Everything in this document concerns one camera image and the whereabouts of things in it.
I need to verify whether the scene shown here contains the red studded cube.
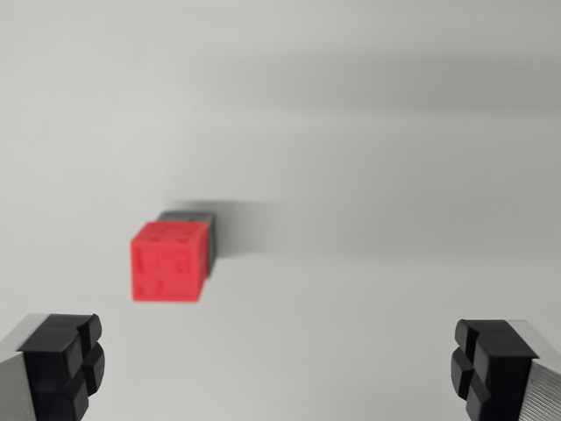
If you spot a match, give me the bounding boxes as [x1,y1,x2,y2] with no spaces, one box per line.
[130,221,209,303]

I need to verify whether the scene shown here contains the grey studded cube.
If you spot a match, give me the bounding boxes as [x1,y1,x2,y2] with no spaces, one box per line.
[156,210,218,279]

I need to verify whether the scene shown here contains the gripper left finger with silver black pad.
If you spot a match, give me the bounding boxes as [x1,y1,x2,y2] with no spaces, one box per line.
[0,312,106,421]

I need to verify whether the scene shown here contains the gripper right finger with silver black pad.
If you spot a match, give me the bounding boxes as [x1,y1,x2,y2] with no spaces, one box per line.
[449,318,561,421]

